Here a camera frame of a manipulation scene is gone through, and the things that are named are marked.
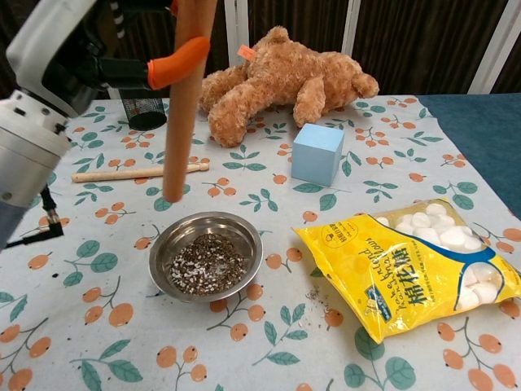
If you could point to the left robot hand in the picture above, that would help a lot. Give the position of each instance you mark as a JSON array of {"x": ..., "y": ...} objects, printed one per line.
[{"x": 53, "y": 53}]

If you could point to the black mesh pen holder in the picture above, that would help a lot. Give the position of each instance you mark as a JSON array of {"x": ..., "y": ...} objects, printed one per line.
[{"x": 146, "y": 118}]

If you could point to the light blue cube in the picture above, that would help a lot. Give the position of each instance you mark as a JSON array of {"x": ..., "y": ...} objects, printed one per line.
[{"x": 315, "y": 156}]

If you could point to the white frame post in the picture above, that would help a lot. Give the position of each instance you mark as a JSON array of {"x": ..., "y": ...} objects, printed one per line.
[
  {"x": 352, "y": 24},
  {"x": 492, "y": 45},
  {"x": 237, "y": 24}
]

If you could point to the thick brown wooden rolling pin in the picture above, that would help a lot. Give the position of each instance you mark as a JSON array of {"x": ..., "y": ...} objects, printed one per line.
[{"x": 185, "y": 122}]

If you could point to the yellow marshmallow bag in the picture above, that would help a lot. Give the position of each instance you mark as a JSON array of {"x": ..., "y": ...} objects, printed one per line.
[{"x": 366, "y": 277}]

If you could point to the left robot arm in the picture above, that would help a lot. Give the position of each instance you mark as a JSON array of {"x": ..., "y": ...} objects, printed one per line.
[{"x": 28, "y": 150}]

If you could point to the brown and white granules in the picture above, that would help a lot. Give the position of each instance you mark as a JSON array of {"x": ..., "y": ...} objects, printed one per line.
[{"x": 207, "y": 264}]

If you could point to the round stainless steel bowl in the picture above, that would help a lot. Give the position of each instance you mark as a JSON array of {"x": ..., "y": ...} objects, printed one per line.
[{"x": 248, "y": 240}]

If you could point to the thin wooden stick with knob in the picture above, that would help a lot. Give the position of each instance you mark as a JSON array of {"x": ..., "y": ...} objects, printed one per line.
[{"x": 106, "y": 175}]

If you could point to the floral print tablecloth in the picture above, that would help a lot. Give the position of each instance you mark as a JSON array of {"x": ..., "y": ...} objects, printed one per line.
[{"x": 260, "y": 350}]

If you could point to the brown plush teddy bear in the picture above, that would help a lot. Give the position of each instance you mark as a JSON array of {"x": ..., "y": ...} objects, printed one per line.
[{"x": 281, "y": 77}]

